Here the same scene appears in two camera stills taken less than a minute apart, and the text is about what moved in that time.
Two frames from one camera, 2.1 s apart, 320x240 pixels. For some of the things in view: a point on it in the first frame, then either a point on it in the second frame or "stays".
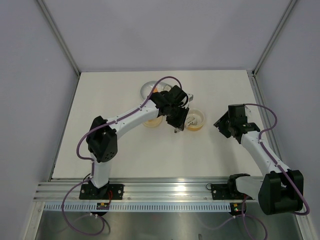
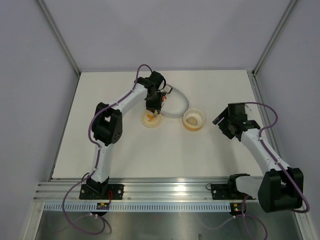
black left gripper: x=179 y=123 -> x=156 y=106
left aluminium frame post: x=64 y=42 stays
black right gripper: x=220 y=122 stays
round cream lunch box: x=195 y=119 stays
